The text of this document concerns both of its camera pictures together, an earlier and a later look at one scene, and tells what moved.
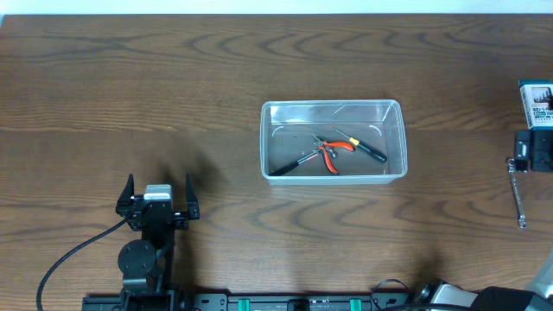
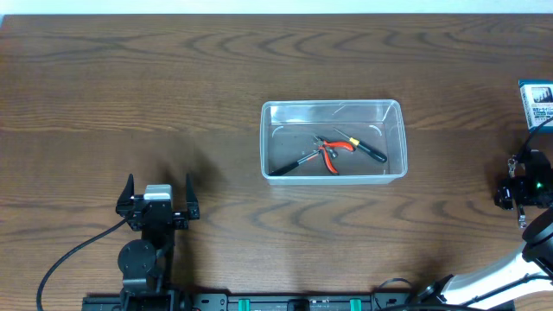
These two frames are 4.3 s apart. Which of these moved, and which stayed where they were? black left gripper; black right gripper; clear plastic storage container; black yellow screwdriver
Moved: black right gripper
Stayed: black yellow screwdriver; black left gripper; clear plastic storage container
